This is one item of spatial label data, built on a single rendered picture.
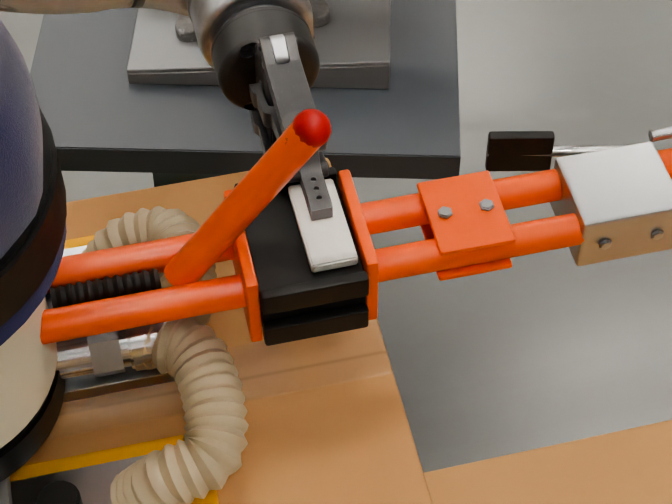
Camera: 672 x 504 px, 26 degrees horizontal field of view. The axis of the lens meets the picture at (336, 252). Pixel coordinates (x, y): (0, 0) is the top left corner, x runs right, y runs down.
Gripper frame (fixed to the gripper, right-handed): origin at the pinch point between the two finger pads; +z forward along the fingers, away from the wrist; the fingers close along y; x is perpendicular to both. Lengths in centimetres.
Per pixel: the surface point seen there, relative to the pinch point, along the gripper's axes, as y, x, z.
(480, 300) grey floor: 120, -45, -79
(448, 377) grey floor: 120, -35, -65
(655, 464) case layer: 66, -40, -14
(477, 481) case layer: 66, -21, -17
